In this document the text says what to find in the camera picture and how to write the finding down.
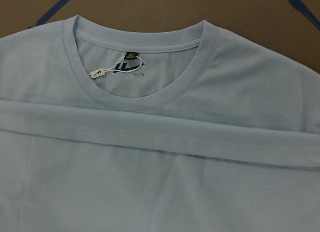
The light blue t-shirt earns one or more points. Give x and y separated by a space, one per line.
212 133

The white hang tag fastener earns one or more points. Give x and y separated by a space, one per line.
119 66

